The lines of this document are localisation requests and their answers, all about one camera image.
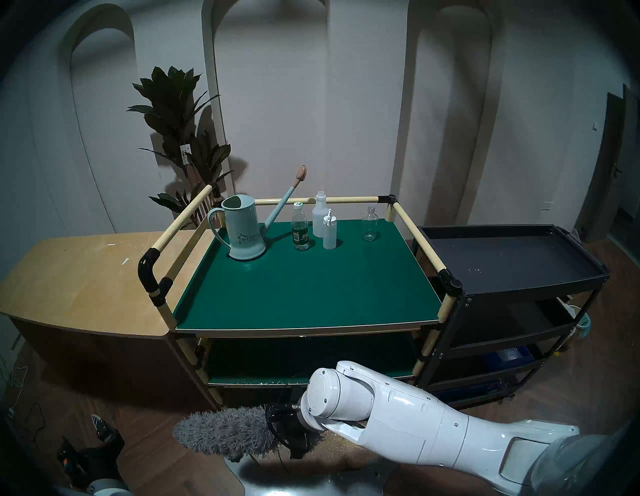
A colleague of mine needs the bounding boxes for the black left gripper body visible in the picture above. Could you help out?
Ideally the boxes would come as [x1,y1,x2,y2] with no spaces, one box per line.
[75,431,126,488]

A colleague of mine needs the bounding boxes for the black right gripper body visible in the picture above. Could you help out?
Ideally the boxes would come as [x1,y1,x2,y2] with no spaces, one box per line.
[267,400,326,461]

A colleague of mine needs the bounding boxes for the grey fluffy duster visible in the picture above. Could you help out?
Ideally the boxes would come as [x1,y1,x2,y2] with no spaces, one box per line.
[172,405,273,462]

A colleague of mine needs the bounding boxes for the green shelf cart beige rails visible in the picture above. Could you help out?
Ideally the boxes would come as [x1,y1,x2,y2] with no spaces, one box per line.
[138,182,463,406]

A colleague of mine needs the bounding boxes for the light wooden table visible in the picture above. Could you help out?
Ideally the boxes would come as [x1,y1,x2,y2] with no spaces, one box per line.
[0,231,216,401]

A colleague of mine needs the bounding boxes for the clear water bottle green label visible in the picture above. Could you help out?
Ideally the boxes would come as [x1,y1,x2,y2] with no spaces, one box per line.
[291,201,311,252]

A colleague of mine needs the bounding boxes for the translucent squeeze bottle with cap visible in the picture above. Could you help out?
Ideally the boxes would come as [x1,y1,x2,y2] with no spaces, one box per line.
[322,209,338,250]

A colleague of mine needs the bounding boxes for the teal watering can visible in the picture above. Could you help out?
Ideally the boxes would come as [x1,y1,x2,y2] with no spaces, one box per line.
[207,165,308,262]

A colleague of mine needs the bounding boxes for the white opaque plastic bottle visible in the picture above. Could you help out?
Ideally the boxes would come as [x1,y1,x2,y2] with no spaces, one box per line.
[312,191,331,239]

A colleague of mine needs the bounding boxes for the small clear glass bottle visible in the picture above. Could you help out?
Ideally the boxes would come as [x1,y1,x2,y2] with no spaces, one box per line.
[361,206,379,242]

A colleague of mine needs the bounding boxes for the blue storage box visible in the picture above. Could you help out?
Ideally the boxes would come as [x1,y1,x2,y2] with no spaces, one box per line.
[482,346,531,371]

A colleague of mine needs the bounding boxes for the black utility cart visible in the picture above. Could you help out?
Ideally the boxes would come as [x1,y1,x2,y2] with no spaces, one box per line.
[412,224,611,407]

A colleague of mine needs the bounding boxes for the white teal plastic object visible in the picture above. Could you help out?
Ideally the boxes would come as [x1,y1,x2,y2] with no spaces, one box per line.
[565,298,593,341]

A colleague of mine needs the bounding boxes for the dark green leafy plant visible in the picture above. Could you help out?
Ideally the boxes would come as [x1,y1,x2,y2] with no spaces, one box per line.
[126,65,235,228]

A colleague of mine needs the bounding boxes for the dark door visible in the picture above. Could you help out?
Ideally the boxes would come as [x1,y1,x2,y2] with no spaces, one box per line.
[575,85,640,243]

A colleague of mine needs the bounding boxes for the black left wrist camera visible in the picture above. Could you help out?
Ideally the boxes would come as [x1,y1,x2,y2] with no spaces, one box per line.
[56,440,83,478]

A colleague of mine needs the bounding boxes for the grey metal robot base plate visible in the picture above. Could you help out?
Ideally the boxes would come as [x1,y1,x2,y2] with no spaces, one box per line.
[225,457,401,496]

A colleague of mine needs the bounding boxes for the black floor cable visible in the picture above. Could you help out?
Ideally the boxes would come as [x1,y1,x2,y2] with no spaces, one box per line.
[0,367,47,445]

